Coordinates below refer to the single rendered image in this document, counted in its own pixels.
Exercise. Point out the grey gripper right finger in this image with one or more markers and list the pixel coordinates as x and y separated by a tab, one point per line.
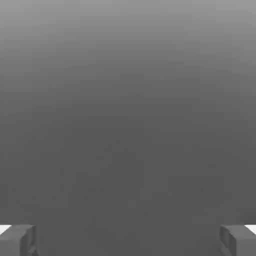
240	240

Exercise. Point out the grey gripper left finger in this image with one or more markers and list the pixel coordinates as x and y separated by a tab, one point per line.
14	240

